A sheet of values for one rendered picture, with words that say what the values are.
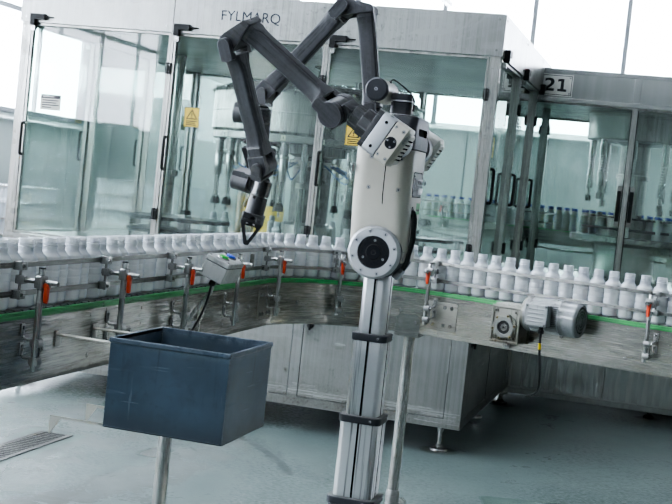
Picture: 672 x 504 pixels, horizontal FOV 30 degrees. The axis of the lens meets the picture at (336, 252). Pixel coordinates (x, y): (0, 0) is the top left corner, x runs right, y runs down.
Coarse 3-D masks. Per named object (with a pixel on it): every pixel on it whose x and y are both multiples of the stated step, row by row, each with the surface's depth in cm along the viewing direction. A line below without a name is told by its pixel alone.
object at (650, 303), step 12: (336, 252) 494; (336, 264) 495; (432, 264) 488; (336, 288) 496; (336, 300) 491; (648, 300) 440; (336, 312) 491; (432, 312) 493; (648, 312) 439; (648, 324) 440; (648, 336) 440
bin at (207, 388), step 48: (96, 336) 333; (144, 336) 321; (192, 336) 329; (144, 384) 300; (192, 384) 297; (240, 384) 304; (48, 432) 313; (144, 432) 301; (192, 432) 297; (240, 432) 308
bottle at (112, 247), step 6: (108, 240) 346; (114, 240) 346; (108, 246) 346; (114, 246) 346; (114, 252) 346; (120, 252) 348; (114, 264) 346; (120, 264) 348; (114, 270) 346; (108, 276) 345; (114, 276) 346; (114, 288) 346; (108, 294) 346; (114, 294) 347
